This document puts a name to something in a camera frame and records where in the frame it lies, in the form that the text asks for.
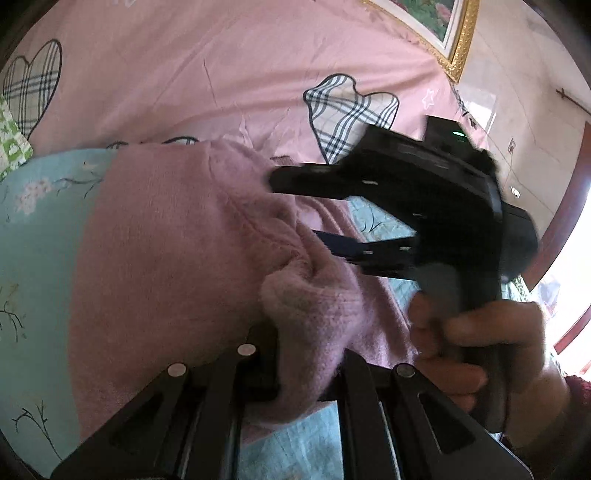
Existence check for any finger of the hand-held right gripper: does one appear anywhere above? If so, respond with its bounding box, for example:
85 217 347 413
313 229 420 278
268 162 352 202

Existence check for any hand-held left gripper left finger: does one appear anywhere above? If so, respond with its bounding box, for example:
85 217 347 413
50 323 280 480

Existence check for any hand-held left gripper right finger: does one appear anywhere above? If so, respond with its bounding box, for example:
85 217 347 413
336 348 533 480

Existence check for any mauve knit sweater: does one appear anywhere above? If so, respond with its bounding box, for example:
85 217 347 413
68 140 422 445

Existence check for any person's right forearm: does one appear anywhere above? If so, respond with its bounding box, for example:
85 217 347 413
501 373 591 480

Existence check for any person's right hand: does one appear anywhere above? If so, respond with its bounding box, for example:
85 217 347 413
409 291 574 445

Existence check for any pink duvet with plaid hearts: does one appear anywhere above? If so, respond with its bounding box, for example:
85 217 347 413
0 0 491 166

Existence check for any curtain rod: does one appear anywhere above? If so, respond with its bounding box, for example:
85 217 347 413
555 87 591 115

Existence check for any gold framed floral painting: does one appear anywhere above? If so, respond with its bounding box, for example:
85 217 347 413
359 0 482 85

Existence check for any teal floral bed sheet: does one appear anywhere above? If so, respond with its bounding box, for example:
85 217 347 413
0 150 527 480

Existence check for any green checkered pillow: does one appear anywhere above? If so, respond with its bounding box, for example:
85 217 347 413
0 95 34 182

